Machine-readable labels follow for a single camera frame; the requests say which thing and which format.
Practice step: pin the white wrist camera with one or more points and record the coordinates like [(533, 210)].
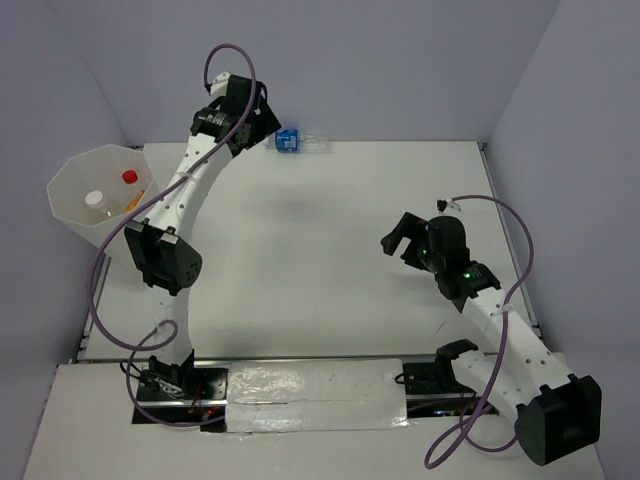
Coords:
[(447, 205), (218, 85)]

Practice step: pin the clear bottle white label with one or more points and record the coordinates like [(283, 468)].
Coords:
[(97, 201)]

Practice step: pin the translucent white bin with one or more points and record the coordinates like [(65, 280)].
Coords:
[(97, 169)]

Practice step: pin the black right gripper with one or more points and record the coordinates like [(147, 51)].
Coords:
[(410, 226)]

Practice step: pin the orange juice bottle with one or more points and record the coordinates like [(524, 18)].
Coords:
[(135, 201)]

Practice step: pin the clear bottle red cap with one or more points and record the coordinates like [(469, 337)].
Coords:
[(132, 182)]

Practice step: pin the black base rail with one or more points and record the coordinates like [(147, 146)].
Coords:
[(203, 402)]

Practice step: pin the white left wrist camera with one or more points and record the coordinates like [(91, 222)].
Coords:
[(218, 85)]

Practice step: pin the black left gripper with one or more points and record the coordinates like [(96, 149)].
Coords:
[(267, 124)]

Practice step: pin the clear bottle blue label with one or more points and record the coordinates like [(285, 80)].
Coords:
[(295, 141)]

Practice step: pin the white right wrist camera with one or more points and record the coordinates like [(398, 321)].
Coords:
[(447, 205)]

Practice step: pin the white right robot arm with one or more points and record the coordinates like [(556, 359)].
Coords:
[(553, 411)]

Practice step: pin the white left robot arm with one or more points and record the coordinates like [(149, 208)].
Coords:
[(237, 119)]

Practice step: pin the white foil cover sheet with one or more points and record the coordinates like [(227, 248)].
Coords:
[(327, 395)]

